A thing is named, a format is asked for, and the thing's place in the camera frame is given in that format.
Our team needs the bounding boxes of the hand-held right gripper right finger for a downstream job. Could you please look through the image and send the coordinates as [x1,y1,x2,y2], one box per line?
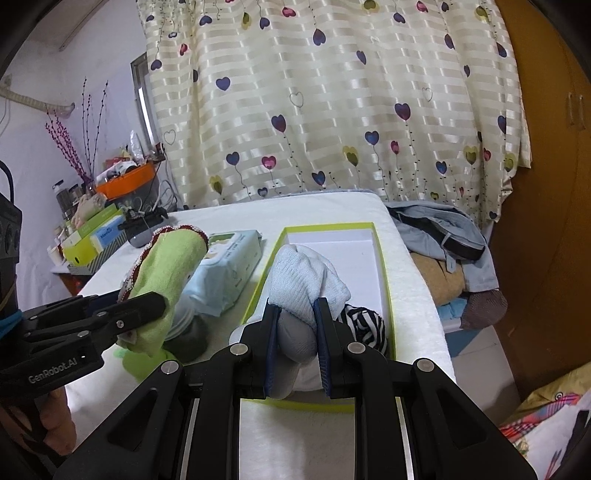
[315,298,537,480]

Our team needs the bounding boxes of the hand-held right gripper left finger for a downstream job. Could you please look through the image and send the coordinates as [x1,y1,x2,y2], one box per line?
[54,299,281,480]

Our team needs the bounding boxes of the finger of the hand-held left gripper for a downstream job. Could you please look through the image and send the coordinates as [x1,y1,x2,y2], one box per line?
[88,292,168,352]
[21,294,139,334]

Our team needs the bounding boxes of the black white striped sock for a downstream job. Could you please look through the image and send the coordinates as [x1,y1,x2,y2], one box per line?
[333,306,387,357]

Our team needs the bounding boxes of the green cloth with crochet trim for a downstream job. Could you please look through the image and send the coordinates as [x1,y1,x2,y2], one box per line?
[119,224,209,358]

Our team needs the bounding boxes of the grey light blue sock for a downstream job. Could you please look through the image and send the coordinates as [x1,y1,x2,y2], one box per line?
[267,244,352,400]

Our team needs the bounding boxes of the green cardboard box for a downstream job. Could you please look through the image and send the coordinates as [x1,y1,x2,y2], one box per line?
[240,222,399,414]

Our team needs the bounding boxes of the person's left hand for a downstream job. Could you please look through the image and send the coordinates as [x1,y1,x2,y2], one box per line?
[0,388,78,462]

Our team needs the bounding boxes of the green printed cloth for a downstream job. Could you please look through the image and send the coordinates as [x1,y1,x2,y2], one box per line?
[111,323,175,382]

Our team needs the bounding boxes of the clear plastic container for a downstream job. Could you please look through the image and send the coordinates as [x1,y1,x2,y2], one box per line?
[164,295,209,364]

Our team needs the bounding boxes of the blue white box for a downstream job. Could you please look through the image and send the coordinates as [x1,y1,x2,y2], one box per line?
[89,223,129,253]

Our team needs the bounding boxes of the green cardboard boxes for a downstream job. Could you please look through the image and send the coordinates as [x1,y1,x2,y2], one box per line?
[61,204,124,267]

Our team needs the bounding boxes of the grey black device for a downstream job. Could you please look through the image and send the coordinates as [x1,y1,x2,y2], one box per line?
[117,207,179,248]

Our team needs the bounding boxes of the light blue wet wipes pack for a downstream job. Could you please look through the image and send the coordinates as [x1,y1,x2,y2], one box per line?
[182,229,265,319]

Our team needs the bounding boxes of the glass jars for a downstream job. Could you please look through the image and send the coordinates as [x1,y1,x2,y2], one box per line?
[52,179,83,219]

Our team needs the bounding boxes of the orange tray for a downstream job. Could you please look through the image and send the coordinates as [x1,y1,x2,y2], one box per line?
[95,163,156,202]

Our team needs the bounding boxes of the tan folded cloth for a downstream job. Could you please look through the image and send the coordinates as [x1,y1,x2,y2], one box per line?
[410,253,468,306]

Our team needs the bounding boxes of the pink decorative branches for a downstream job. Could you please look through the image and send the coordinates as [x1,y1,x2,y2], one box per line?
[44,76,110,186]

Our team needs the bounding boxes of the brown cloth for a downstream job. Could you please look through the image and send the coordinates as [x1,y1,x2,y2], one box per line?
[461,288,509,331]

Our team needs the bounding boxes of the black belt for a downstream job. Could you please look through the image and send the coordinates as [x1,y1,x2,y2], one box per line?
[441,230,486,262]

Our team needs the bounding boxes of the colourful printed blanket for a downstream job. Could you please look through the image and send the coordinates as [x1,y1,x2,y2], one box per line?
[500,373,591,480]

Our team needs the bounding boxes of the cream heart print curtain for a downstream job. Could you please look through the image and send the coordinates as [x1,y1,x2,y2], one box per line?
[137,0,533,232]

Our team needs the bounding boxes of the wooden wardrobe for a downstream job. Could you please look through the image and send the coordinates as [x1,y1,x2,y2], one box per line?
[493,0,591,403]

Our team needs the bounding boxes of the window frame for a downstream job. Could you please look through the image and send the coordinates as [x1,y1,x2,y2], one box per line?
[129,52,161,154]

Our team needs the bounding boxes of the white wall pipe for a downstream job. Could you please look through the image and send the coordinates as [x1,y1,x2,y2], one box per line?
[0,75,78,117]

